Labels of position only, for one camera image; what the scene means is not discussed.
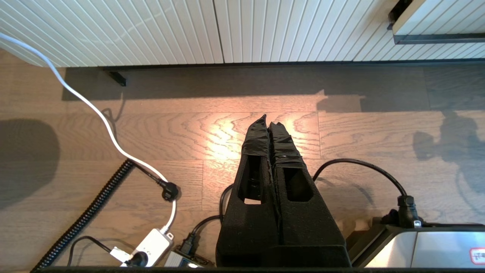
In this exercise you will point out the black angled power plug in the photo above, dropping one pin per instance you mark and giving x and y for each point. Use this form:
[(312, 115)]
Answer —
[(169, 191)]

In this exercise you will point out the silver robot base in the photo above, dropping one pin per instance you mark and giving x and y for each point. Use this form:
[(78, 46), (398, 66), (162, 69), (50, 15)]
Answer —
[(435, 246)]

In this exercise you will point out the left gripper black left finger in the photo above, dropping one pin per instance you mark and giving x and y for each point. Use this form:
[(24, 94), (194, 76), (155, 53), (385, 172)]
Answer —
[(250, 227)]

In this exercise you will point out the white ribbed tv cabinet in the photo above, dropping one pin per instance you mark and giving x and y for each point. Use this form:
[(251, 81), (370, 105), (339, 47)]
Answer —
[(151, 30)]

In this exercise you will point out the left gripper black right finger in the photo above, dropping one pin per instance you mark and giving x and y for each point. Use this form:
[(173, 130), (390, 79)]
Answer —
[(310, 231)]

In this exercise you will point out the grey power adapter box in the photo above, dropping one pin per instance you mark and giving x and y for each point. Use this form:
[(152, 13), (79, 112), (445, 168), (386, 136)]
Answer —
[(176, 259)]

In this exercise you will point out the white power strip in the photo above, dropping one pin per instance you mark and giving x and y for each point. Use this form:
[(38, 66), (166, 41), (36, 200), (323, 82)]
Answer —
[(151, 244)]

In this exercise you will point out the white fluted drawer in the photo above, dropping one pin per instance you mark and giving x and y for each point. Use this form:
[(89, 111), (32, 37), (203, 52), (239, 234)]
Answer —
[(435, 19)]

